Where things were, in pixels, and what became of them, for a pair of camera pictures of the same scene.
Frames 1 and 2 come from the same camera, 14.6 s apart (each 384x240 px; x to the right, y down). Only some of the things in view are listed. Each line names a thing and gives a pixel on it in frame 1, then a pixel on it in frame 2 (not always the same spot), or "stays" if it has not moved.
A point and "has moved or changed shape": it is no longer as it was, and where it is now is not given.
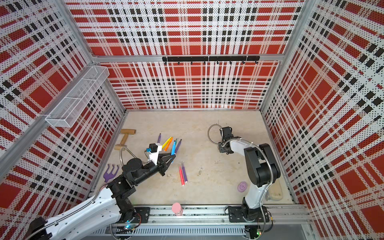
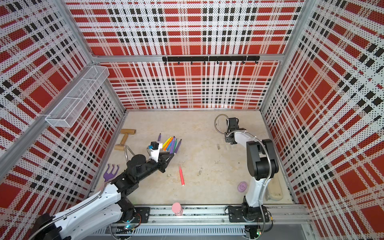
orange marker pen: [169, 144] stays
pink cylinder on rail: [177, 209] stays
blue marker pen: [173, 148] has moved or changed shape
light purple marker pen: [184, 172] -> [172, 146]
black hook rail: [212, 58] stays
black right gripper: [220, 149] -> [227, 140]
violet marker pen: [179, 143] stays
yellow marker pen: [166, 143] stays
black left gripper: [162, 165] stays
